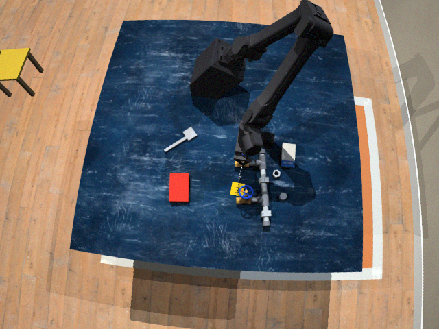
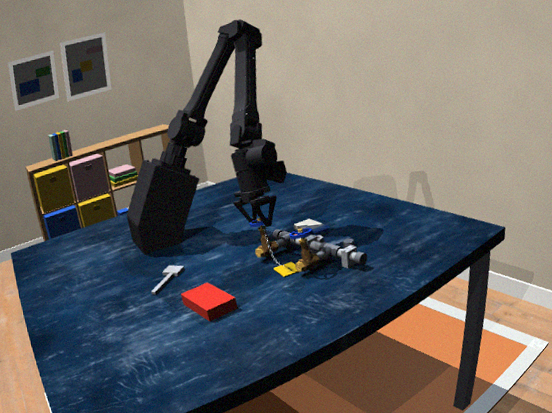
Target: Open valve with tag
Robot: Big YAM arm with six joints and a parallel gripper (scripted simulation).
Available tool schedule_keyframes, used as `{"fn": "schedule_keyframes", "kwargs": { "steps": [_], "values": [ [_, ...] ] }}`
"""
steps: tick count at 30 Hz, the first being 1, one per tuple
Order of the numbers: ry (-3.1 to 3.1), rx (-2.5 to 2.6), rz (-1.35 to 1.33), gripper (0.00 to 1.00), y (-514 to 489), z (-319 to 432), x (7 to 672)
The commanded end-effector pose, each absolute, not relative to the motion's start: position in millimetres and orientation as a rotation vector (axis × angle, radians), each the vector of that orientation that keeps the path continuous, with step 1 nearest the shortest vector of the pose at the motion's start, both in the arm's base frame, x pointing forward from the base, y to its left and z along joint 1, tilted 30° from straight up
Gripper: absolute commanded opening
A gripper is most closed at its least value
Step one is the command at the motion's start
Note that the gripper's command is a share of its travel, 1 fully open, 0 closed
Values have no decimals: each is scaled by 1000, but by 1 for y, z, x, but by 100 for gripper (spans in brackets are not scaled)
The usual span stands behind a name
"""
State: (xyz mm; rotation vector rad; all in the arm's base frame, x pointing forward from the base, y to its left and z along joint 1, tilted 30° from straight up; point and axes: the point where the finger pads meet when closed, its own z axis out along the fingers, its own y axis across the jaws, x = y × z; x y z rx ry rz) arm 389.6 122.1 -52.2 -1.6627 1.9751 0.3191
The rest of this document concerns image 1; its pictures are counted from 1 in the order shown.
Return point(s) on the red rectangular block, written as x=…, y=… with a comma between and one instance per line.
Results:
x=179, y=188

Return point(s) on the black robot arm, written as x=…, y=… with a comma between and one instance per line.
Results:
x=306, y=19

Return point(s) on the yellow tag with metal chain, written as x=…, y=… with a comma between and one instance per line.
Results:
x=235, y=188

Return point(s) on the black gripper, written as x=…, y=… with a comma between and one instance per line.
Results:
x=239, y=148

